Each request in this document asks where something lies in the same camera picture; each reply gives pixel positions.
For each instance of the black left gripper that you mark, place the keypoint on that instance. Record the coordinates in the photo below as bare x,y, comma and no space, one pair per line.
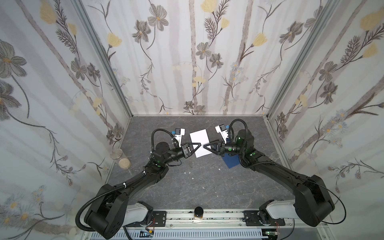
186,150

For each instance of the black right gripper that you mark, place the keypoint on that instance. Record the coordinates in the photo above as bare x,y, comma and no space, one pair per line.
222,148

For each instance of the white letter with blue border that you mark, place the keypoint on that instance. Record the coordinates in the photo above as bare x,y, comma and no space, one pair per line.
202,138

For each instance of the dark blue envelope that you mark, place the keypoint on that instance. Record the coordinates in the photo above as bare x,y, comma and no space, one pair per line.
231,161

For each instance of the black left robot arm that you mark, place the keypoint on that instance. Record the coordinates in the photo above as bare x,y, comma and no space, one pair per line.
106,213

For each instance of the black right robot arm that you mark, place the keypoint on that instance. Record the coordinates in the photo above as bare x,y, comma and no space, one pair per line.
312,202

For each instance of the clear glass cup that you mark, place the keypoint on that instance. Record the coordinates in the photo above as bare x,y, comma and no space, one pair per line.
275,157

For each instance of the glass jar with cork lid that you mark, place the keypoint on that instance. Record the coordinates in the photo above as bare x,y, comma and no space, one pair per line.
118,156

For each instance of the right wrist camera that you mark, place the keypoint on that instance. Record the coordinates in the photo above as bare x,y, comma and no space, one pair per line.
223,131

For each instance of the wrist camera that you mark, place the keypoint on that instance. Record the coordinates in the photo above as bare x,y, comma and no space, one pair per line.
178,134
223,131

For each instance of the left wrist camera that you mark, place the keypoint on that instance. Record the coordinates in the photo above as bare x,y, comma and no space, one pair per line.
178,134

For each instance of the black cylinder on rail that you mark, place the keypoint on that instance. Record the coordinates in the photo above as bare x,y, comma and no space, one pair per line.
198,213

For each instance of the aluminium mounting rail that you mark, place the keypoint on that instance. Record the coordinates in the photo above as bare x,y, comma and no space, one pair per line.
140,216

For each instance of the white perforated cable duct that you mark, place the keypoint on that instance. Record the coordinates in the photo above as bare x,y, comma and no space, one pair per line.
199,234

